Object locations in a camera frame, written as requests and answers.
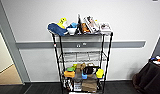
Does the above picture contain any light blue small item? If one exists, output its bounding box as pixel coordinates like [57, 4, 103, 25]
[69, 21, 79, 29]

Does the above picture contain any blue plush toy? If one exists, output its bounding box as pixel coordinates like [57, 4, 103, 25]
[46, 22, 69, 37]

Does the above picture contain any black chair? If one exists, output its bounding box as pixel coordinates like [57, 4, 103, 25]
[131, 59, 160, 94]

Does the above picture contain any black wire shelf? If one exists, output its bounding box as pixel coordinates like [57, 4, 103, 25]
[50, 30, 114, 94]

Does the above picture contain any green toy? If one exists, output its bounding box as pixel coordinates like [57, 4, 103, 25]
[66, 67, 77, 73]

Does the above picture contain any red white small object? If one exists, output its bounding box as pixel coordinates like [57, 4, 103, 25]
[153, 55, 160, 62]

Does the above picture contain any blue cup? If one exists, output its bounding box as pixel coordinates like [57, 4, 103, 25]
[81, 72, 88, 80]

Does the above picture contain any dark packaged item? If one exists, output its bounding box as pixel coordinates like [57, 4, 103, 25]
[63, 79, 74, 92]

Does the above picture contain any grey door frame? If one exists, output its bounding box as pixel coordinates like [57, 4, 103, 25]
[0, 0, 32, 84]

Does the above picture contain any tan plush toy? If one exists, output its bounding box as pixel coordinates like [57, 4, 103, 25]
[75, 63, 87, 75]

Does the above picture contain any yellow plush toy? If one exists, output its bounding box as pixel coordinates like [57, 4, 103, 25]
[57, 17, 68, 30]

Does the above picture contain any white printed box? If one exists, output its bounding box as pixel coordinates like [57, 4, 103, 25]
[73, 81, 83, 92]

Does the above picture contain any black bag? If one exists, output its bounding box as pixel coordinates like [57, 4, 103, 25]
[83, 65, 99, 76]

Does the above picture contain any clear packaged toy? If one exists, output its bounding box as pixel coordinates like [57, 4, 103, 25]
[84, 15, 100, 34]

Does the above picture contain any white bowl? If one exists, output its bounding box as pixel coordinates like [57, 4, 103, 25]
[66, 26, 78, 36]

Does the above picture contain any orange packaged item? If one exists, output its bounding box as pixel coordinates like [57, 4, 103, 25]
[80, 22, 92, 35]

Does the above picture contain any white flat package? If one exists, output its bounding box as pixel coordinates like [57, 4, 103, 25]
[98, 21, 113, 34]

